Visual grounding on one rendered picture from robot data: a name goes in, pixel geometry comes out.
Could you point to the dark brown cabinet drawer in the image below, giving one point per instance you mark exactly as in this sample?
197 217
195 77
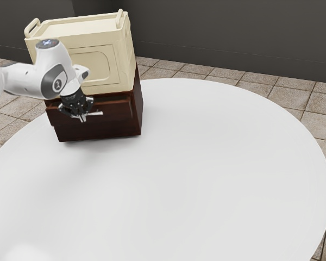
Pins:
111 111

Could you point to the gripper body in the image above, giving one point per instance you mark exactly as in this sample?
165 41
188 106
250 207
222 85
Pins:
75 101

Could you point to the cream box with lid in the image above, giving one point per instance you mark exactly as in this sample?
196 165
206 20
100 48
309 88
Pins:
103 51

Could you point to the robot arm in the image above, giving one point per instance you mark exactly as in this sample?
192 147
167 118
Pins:
50 68

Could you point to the dark brown wooden cabinet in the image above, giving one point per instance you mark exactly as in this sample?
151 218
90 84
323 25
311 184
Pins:
125 127

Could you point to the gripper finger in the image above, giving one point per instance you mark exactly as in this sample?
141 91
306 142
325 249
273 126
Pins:
82 118
63 108

